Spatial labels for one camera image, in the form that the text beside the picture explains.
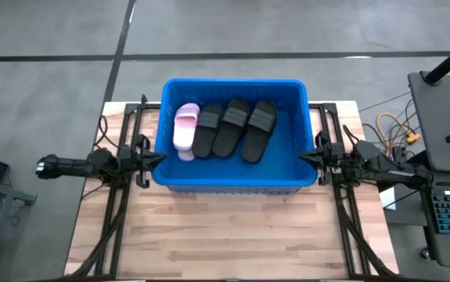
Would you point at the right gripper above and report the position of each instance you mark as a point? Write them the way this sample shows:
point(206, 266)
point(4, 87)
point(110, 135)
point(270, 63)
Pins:
point(332, 156)

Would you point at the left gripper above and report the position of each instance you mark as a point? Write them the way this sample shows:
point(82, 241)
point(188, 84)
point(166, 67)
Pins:
point(138, 158)

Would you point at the black foam slide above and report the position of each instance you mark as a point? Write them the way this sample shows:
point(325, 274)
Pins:
point(259, 133)
point(230, 129)
point(207, 133)

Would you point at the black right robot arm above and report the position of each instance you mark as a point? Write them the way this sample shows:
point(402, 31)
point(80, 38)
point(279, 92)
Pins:
point(385, 168)

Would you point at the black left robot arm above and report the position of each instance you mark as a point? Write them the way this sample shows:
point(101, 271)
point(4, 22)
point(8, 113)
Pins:
point(72, 166)

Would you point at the blue plastic bin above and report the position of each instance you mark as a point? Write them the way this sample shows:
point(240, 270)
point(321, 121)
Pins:
point(232, 176)

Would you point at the pink foam slide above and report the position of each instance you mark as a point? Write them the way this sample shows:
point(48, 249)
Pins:
point(185, 125)

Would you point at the white paper sheet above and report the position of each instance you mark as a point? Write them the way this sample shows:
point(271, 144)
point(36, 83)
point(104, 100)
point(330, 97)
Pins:
point(387, 199)

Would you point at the grey desk top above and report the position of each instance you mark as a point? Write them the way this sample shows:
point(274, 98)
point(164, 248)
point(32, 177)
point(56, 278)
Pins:
point(436, 117)

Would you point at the black caster wheel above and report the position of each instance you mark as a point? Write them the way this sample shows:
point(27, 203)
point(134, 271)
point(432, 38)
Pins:
point(425, 253)

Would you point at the black round pole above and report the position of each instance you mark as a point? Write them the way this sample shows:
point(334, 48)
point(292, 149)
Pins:
point(449, 60)

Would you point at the black aluminium frame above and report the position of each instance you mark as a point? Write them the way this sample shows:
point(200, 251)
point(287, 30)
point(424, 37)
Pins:
point(332, 109)
point(132, 107)

